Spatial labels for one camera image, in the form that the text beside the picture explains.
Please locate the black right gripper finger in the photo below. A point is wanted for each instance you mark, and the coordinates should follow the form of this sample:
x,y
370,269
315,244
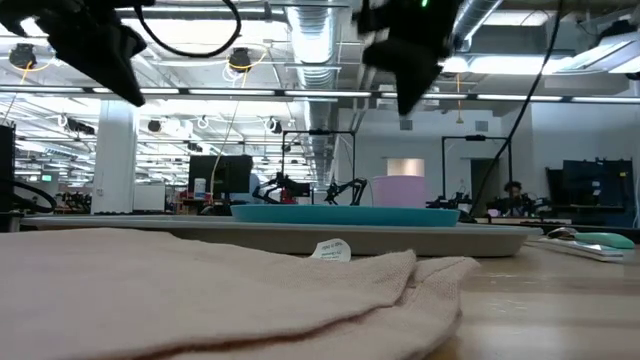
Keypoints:
x,y
415,70

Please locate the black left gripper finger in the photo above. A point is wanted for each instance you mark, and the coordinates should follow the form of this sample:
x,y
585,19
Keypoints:
x,y
100,55

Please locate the lilac plastic mug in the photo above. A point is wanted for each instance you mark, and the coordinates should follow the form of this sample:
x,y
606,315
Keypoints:
x,y
400,192

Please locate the blue plastic plate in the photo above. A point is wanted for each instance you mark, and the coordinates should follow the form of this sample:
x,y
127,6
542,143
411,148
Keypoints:
x,y
345,216

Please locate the beige cloth napkin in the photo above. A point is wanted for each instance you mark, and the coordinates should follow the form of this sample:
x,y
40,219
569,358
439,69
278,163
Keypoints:
x,y
150,290

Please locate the black background robot arm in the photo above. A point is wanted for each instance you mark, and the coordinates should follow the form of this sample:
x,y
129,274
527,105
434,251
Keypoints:
x,y
345,187
287,189

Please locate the grey plastic tray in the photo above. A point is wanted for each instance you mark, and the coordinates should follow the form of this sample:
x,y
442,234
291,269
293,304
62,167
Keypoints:
x,y
400,240

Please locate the long linear light strip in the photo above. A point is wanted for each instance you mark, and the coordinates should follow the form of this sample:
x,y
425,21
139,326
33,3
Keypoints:
x,y
325,93

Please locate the white square pillar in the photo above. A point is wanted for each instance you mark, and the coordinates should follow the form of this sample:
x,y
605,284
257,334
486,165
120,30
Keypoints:
x,y
115,160

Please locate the black box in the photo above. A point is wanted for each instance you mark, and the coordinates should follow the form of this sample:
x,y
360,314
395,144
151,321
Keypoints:
x,y
6,170

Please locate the person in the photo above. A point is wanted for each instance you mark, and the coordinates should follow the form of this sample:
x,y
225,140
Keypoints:
x,y
512,189

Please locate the white canister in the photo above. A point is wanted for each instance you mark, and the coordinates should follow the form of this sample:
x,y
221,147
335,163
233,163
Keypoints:
x,y
199,190

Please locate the black monitor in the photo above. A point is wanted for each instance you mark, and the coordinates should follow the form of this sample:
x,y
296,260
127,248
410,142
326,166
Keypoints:
x,y
230,175

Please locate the wooden desk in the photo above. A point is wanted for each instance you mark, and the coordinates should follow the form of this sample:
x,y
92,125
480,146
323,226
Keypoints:
x,y
525,220

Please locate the silver ventilation duct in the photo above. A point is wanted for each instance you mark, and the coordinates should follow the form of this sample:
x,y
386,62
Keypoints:
x,y
475,17
312,45

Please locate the black gantry frame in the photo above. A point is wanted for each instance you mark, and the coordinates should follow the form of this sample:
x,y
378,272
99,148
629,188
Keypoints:
x,y
475,137
320,132

